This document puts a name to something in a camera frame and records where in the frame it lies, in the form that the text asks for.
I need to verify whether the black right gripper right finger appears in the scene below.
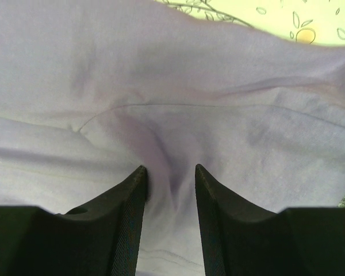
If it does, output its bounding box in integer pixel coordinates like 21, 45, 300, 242
195, 165, 345, 276

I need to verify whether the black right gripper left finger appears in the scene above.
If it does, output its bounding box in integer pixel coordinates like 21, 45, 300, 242
0, 166, 147, 275

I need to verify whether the lilac purple t shirt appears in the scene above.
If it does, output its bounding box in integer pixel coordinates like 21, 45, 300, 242
0, 1, 345, 275

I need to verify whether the floral patterned table cloth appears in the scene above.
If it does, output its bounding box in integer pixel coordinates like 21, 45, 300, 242
140, 1, 345, 210

